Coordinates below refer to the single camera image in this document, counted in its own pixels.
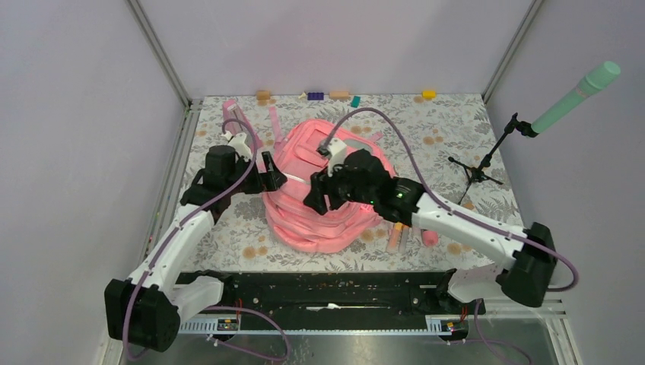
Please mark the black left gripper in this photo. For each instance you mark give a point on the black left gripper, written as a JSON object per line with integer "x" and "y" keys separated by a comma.
{"x": 265, "y": 182}

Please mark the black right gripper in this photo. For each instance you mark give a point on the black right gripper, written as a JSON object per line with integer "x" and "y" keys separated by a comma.
{"x": 321, "y": 185}

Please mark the pink student backpack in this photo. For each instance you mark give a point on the pink student backpack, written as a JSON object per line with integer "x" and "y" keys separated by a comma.
{"x": 301, "y": 213}

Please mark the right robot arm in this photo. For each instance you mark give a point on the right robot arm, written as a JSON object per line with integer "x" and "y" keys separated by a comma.
{"x": 522, "y": 260}

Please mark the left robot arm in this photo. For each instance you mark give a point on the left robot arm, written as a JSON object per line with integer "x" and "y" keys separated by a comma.
{"x": 146, "y": 309}

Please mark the pink metronome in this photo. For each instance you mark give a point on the pink metronome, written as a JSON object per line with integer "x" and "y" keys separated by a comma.
{"x": 235, "y": 121}

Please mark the wooden block back left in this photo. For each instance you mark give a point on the wooden block back left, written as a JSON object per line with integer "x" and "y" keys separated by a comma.
{"x": 263, "y": 95}

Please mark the wooden block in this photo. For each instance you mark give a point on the wooden block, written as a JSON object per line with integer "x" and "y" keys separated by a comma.
{"x": 263, "y": 95}
{"x": 339, "y": 95}

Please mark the purple toy brick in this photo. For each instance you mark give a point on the purple toy brick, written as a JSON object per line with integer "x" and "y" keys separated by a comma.
{"x": 315, "y": 96}

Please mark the teal toy block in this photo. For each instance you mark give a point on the teal toy block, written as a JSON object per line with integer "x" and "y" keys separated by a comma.
{"x": 355, "y": 102}

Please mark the wooden block back centre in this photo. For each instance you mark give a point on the wooden block back centre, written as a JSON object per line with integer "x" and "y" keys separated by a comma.
{"x": 339, "y": 95}

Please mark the pink highlighter pen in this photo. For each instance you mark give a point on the pink highlighter pen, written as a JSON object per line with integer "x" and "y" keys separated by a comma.
{"x": 403, "y": 240}

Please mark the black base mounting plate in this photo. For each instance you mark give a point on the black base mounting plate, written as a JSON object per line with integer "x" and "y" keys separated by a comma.
{"x": 371, "y": 301}

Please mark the yellow toy block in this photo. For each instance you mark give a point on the yellow toy block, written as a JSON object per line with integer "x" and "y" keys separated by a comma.
{"x": 429, "y": 94}

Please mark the black microphone tripod stand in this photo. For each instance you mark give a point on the black microphone tripod stand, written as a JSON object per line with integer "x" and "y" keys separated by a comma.
{"x": 477, "y": 174}

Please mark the mint green microphone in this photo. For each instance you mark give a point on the mint green microphone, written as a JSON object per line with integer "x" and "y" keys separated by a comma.
{"x": 590, "y": 84}

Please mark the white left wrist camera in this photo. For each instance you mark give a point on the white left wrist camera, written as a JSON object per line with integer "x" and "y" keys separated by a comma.
{"x": 240, "y": 143}

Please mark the aluminium frame rail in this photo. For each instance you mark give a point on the aluminium frame rail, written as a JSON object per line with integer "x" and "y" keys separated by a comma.
{"x": 184, "y": 125}

